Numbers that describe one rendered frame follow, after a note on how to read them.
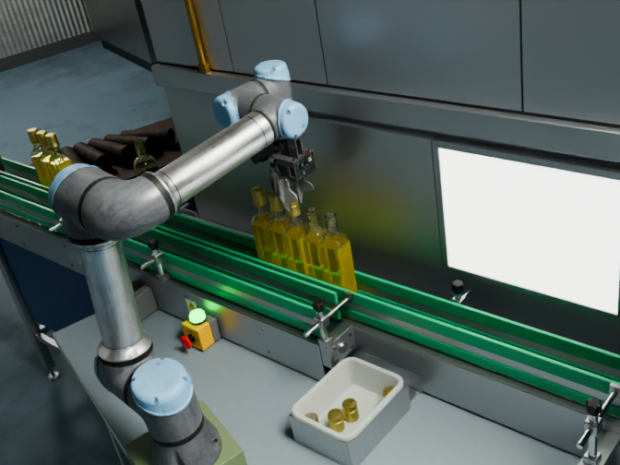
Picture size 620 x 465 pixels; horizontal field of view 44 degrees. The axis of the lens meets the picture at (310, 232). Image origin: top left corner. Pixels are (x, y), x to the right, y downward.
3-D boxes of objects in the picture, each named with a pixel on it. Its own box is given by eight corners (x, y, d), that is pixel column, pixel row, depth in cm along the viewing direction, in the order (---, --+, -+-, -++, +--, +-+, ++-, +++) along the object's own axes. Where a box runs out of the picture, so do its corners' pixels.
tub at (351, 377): (411, 406, 179) (408, 377, 174) (353, 470, 165) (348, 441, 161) (352, 380, 190) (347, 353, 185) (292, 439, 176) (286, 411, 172)
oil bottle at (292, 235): (324, 290, 203) (311, 220, 192) (310, 301, 199) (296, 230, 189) (308, 284, 206) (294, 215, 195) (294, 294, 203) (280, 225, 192)
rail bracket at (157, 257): (172, 280, 220) (160, 240, 213) (152, 293, 215) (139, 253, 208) (163, 276, 222) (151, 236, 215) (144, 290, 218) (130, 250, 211)
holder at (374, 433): (423, 393, 182) (421, 368, 178) (353, 471, 166) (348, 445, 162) (365, 369, 193) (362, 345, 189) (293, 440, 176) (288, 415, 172)
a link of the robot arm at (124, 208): (102, 216, 130) (305, 87, 154) (71, 198, 138) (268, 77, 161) (126, 268, 137) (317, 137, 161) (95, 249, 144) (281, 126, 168)
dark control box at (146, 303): (159, 310, 230) (151, 287, 226) (138, 325, 226) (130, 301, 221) (141, 302, 235) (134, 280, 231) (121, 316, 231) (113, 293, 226)
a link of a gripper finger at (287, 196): (294, 219, 183) (292, 182, 179) (276, 213, 187) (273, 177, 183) (304, 214, 185) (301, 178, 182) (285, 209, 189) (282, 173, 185)
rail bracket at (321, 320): (358, 321, 188) (351, 279, 182) (315, 361, 178) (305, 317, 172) (349, 317, 190) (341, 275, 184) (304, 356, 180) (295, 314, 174)
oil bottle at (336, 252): (361, 301, 196) (349, 229, 185) (347, 313, 192) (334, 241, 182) (343, 295, 199) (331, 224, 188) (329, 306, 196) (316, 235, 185)
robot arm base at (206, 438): (180, 493, 160) (166, 461, 155) (141, 456, 170) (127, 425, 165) (235, 447, 167) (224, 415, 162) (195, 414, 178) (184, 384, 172)
